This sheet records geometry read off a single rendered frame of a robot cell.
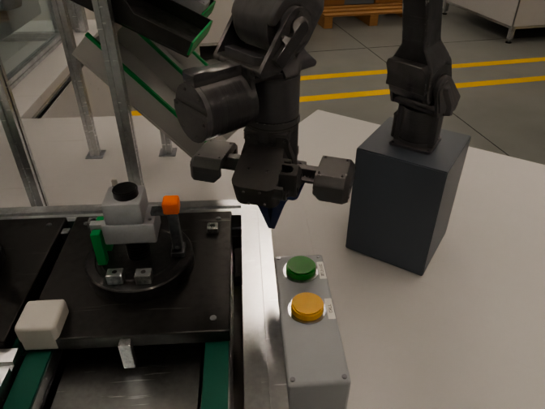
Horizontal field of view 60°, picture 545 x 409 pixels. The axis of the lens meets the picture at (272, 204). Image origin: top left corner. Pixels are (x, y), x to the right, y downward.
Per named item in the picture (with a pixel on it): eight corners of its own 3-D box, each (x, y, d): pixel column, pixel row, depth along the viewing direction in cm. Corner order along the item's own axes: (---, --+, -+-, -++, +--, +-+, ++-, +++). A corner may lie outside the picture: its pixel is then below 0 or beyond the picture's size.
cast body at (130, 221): (161, 221, 63) (153, 177, 59) (156, 243, 59) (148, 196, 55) (96, 225, 62) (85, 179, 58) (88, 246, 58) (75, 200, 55)
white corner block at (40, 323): (74, 320, 58) (66, 297, 56) (62, 350, 55) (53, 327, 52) (35, 322, 58) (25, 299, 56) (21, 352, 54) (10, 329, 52)
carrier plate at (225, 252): (232, 221, 75) (231, 209, 74) (230, 342, 56) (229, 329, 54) (79, 226, 74) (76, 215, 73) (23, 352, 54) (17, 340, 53)
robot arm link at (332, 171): (203, 92, 55) (181, 114, 51) (362, 112, 51) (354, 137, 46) (209, 154, 60) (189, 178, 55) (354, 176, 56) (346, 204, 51)
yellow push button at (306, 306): (320, 301, 61) (321, 290, 60) (325, 325, 57) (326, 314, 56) (289, 303, 60) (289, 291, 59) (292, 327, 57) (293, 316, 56)
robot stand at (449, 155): (445, 233, 87) (471, 135, 76) (422, 277, 78) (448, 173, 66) (375, 209, 94) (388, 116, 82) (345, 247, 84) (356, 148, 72)
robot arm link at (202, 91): (261, -8, 48) (156, 10, 41) (318, 5, 43) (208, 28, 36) (263, 98, 54) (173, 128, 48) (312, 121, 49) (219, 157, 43)
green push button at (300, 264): (313, 264, 66) (313, 254, 65) (316, 285, 63) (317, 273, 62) (285, 266, 66) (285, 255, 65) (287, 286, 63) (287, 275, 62)
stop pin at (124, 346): (137, 359, 56) (131, 337, 54) (135, 368, 55) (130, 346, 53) (125, 359, 56) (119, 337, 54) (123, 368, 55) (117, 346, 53)
